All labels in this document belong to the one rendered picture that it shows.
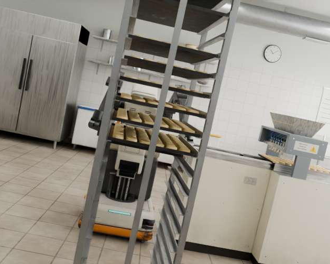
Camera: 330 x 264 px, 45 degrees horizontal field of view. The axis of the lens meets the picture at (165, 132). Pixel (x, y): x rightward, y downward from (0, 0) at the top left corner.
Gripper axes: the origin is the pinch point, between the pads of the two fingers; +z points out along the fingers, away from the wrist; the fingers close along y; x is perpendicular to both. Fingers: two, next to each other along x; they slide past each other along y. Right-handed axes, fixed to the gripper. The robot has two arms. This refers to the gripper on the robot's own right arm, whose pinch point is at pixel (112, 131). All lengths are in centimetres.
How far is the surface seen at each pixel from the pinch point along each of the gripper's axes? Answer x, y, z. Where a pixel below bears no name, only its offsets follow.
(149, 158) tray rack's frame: -34, 1, 61
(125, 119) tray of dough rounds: -44, 15, 51
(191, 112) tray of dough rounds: -24, 25, 70
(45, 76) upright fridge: 204, 6, -378
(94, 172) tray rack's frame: -51, -10, 46
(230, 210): 138, -56, 21
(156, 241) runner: 20, -58, 37
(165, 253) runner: -7, -48, 63
